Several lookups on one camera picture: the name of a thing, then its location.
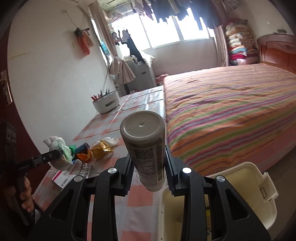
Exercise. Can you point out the hanging black garment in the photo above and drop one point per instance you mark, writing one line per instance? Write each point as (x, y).
(134, 48)

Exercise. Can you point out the person's left hand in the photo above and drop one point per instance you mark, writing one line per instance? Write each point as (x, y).
(26, 193)

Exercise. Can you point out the white plastic bag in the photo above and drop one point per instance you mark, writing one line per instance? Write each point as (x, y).
(57, 148)

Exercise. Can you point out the yellow snack wrapper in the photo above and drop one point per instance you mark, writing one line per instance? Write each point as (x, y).
(101, 150)

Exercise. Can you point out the white chopstick holder appliance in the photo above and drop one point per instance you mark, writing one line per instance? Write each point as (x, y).
(107, 103)

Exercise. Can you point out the cream plastic bin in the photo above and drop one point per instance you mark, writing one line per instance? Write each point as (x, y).
(249, 185)

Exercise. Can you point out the checkered plastic tablecloth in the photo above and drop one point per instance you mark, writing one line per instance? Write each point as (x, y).
(129, 109)

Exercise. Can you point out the hanging dark clothes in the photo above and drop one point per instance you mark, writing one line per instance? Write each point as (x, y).
(166, 9)

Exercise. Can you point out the orange cloth on wall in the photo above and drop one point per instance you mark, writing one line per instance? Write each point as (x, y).
(84, 40)

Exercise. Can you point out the white standing appliance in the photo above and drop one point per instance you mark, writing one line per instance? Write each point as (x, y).
(143, 74)

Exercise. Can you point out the pink and white medicine box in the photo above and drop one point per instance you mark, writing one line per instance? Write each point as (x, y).
(67, 175)

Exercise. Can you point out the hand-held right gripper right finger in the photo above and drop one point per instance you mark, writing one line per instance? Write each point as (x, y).
(168, 172)

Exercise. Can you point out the striped bed blanket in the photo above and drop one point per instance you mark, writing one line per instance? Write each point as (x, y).
(219, 104)

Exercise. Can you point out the pink tied curtain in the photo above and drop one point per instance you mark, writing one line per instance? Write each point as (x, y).
(108, 37)

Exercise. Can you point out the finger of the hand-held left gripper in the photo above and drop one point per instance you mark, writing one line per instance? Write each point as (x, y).
(49, 156)

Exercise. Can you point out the beige plastic bottle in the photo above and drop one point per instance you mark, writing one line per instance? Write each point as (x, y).
(141, 129)

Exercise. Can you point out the brown bottle with blue label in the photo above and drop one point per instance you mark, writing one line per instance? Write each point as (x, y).
(82, 148)

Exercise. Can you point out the dark red door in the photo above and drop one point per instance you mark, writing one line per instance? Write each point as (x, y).
(13, 129)

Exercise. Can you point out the silver blister pack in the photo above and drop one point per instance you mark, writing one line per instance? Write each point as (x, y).
(85, 170)

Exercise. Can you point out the orange peel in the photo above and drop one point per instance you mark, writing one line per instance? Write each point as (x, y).
(83, 157)

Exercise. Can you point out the wooden headboard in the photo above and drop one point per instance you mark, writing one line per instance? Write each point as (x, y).
(277, 51)

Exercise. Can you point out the pile of folded quilts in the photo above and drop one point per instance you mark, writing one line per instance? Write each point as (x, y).
(240, 44)

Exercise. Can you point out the crumpled white tissue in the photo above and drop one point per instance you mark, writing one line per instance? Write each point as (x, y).
(111, 141)

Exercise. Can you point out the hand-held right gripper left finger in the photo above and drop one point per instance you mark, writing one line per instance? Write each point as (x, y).
(128, 172)

